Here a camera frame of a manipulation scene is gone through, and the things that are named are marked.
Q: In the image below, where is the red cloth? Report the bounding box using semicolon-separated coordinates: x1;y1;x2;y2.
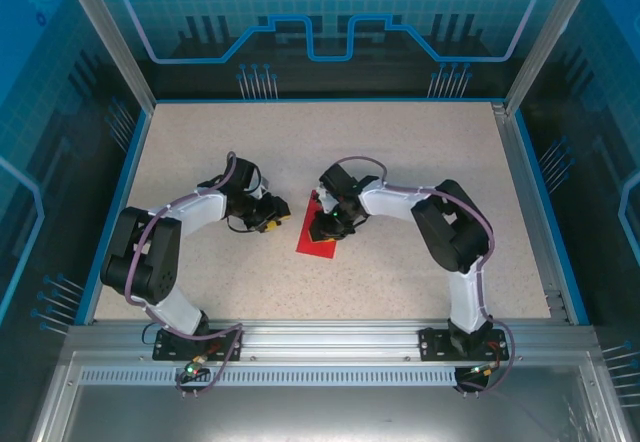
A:
294;189;339;261

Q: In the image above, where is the blue table edge strip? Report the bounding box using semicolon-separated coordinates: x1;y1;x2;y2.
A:
514;111;591;326
74;109;154;326

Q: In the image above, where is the grey metal front panel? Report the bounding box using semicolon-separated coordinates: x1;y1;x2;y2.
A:
29;351;634;442

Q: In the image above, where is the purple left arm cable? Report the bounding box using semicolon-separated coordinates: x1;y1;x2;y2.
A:
122;150;246;398

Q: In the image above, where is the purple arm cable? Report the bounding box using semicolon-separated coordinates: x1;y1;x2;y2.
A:
335;155;517;397
122;150;246;398

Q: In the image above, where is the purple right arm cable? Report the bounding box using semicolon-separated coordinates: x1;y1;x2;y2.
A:
335;155;517;397

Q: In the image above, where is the aluminium front rail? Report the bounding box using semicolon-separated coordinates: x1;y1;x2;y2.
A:
64;319;601;363

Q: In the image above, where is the slotted aluminium cable duct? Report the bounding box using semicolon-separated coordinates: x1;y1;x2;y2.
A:
77;367;461;386

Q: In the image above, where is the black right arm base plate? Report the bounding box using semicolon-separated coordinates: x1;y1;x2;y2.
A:
418;326;506;363

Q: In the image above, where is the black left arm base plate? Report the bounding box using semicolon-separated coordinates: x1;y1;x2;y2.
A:
152;326;245;363

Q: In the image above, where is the cable connector with green light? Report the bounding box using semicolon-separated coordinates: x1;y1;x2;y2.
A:
467;361;502;379
183;353;209;378

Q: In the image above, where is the aluminium side rail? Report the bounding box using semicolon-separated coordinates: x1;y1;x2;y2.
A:
492;101;572;324

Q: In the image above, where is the aluminium frame post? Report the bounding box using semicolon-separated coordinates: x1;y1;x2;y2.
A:
54;0;156;112
503;0;595;116

